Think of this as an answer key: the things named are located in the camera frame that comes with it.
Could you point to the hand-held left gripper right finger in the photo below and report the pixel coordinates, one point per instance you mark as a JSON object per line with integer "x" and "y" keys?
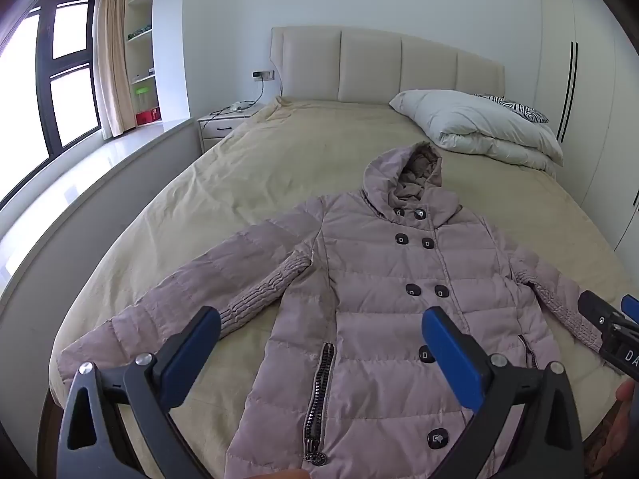
{"x": 452, "y": 354}

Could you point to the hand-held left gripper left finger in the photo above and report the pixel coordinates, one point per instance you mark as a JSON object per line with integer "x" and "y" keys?
{"x": 192, "y": 354}

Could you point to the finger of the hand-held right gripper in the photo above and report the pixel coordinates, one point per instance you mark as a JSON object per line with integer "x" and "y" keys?
{"x": 596, "y": 309}
{"x": 631, "y": 307}

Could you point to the mauve hooded puffer jacket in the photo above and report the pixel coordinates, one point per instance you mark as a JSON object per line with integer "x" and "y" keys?
{"x": 379, "y": 309}

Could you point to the person's right hand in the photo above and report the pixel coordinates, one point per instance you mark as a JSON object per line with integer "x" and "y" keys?
{"x": 628, "y": 394}

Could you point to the bed with beige sheet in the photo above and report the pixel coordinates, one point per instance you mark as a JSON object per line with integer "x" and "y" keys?
{"x": 249, "y": 174}

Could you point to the zebra print pillow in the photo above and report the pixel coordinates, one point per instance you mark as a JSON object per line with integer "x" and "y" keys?
{"x": 524, "y": 110}

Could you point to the white window sill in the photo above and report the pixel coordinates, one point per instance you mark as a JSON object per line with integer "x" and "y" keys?
{"x": 75, "y": 174}

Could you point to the white wardrobe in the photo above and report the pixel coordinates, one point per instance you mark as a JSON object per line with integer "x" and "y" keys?
{"x": 599, "y": 85}

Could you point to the white nightstand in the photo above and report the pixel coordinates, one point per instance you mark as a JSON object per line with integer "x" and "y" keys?
{"x": 219, "y": 129}

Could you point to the white folded duvet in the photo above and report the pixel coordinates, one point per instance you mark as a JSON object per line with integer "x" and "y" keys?
{"x": 464, "y": 119}

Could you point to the red box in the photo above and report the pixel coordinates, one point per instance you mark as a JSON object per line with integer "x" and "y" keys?
{"x": 147, "y": 117}

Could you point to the white power strip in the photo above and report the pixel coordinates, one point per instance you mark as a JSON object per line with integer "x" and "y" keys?
{"x": 239, "y": 107}

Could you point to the black framed window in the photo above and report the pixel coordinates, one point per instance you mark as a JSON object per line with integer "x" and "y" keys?
{"x": 75, "y": 105}

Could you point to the beige padded headboard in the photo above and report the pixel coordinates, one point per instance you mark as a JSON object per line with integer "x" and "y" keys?
{"x": 369, "y": 65}

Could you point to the beige curtain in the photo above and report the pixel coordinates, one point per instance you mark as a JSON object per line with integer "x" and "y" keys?
{"x": 112, "y": 60}

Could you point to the wall socket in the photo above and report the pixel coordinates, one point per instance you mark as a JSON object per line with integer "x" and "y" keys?
{"x": 263, "y": 75}

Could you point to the white wall shelf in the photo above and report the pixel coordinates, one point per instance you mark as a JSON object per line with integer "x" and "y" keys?
{"x": 142, "y": 50}

